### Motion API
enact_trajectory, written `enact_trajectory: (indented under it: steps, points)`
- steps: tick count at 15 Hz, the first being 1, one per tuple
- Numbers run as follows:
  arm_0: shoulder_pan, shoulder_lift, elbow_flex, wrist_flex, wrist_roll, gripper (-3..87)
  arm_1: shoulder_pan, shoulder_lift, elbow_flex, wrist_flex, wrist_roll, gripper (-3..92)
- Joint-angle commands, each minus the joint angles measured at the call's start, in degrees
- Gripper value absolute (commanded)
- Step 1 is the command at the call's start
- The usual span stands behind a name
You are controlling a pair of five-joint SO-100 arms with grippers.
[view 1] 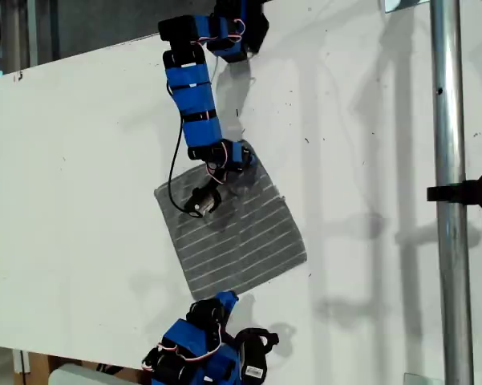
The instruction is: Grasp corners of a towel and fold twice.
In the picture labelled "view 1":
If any grey striped towel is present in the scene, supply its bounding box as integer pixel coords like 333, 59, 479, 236
153, 154, 309, 302

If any white box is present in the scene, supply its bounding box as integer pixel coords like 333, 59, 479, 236
47, 363, 145, 385

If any wooden table leg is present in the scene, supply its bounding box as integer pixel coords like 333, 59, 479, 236
14, 351, 50, 385

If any black clamp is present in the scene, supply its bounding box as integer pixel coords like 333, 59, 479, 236
426, 170, 482, 213

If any gripper camera stalk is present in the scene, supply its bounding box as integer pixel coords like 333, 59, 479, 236
198, 175, 226, 197
236, 327, 281, 356

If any black camera cable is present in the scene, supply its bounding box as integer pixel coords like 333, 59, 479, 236
167, 115, 189, 212

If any steel post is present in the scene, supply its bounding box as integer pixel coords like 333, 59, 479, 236
429, 0, 475, 385

